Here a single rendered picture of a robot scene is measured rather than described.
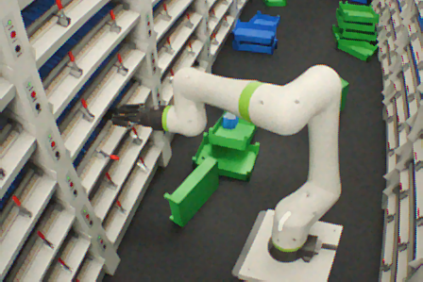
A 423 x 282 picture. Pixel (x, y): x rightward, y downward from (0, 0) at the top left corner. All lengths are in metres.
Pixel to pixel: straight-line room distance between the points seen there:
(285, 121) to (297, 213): 0.36
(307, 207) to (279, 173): 0.84
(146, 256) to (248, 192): 0.61
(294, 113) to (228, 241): 0.97
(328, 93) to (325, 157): 0.23
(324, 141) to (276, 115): 0.26
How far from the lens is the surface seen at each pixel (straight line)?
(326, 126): 1.15
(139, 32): 1.60
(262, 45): 2.92
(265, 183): 2.02
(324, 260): 1.43
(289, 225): 1.22
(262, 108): 1.00
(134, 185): 1.86
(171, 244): 1.83
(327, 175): 1.27
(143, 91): 1.73
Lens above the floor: 1.59
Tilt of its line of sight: 43 degrees down
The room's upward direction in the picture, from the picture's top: 3 degrees counter-clockwise
